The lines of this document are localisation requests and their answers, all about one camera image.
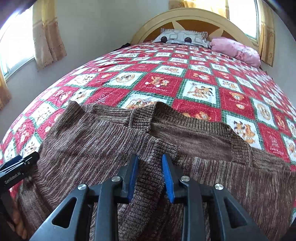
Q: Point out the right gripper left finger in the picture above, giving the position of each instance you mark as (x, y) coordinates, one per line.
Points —
(71, 220)

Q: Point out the back window right curtain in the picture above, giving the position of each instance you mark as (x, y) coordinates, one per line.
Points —
(267, 34)

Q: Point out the pink pillow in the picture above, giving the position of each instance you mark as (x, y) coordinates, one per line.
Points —
(237, 50)

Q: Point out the person's left hand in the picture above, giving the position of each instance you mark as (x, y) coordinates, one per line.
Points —
(17, 224)

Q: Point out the cream wooden headboard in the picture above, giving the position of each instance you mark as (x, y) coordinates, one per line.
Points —
(191, 19)

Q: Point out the back window left curtain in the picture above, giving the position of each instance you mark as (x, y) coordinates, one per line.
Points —
(220, 7)

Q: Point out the side window left curtain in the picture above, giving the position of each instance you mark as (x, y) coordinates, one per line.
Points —
(5, 95)

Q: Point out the back window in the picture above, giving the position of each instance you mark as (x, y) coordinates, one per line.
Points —
(244, 14)

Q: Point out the side window curtain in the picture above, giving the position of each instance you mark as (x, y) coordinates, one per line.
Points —
(5, 95)
(48, 44)

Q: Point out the red patchwork teddy bedspread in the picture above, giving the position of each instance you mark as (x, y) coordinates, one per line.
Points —
(194, 81)

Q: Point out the side window right curtain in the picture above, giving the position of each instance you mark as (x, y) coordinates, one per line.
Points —
(48, 44)

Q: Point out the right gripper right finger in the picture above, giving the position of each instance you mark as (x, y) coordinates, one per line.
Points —
(227, 218)

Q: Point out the brown knitted sweater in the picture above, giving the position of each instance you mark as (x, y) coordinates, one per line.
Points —
(89, 143)

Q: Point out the grey patterned pillow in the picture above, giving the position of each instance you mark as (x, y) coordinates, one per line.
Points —
(184, 37)

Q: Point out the black item beside bed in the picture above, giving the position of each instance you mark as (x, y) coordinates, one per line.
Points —
(123, 46)

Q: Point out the side window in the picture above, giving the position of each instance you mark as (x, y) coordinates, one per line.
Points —
(17, 45)

